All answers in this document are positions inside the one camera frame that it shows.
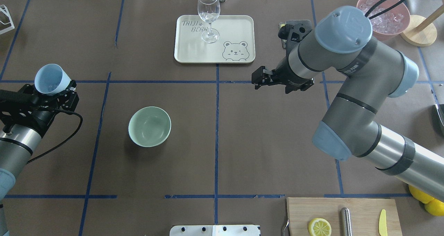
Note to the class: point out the pink bowl of ice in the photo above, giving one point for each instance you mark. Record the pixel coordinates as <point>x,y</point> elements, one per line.
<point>389,24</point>

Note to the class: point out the green bowl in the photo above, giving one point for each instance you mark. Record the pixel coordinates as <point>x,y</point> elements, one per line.
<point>149,127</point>

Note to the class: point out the yellow plastic knife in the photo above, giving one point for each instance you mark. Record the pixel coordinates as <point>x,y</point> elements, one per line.
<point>382,223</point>

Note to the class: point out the clear wine glass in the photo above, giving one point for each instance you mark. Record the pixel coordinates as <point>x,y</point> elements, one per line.
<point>209,11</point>

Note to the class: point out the wooden stand with white box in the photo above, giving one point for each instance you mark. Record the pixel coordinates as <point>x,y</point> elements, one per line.
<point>421,31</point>

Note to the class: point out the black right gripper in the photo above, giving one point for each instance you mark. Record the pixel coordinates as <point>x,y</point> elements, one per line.
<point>289,77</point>

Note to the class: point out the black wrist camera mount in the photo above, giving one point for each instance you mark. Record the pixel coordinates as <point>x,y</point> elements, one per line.
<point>293,32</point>

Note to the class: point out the black monitor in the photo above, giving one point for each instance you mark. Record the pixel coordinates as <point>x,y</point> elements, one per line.
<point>438,120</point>

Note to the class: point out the yellow lemon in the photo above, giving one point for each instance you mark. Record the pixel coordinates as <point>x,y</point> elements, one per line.
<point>435,208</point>
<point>420,195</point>

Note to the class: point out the steel muddler black tip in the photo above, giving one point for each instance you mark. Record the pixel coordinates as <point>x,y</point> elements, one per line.
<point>346,221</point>

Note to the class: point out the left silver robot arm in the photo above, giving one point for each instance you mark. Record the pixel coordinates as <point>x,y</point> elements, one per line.
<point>16,149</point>

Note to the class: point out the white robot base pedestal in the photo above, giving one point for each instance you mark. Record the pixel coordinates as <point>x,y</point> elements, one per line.
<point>215,230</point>

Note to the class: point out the light blue cup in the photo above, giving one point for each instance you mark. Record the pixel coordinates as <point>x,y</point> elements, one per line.
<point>51,79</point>

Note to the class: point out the white wire rack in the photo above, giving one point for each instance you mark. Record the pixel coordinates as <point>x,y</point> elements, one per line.
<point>6,22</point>

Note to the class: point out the lemon half slice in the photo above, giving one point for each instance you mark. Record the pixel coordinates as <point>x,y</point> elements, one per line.
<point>319,227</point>

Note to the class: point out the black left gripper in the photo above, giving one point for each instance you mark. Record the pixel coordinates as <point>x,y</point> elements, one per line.
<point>41,117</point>

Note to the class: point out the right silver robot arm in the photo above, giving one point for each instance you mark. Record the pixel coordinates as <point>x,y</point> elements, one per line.
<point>374,71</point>

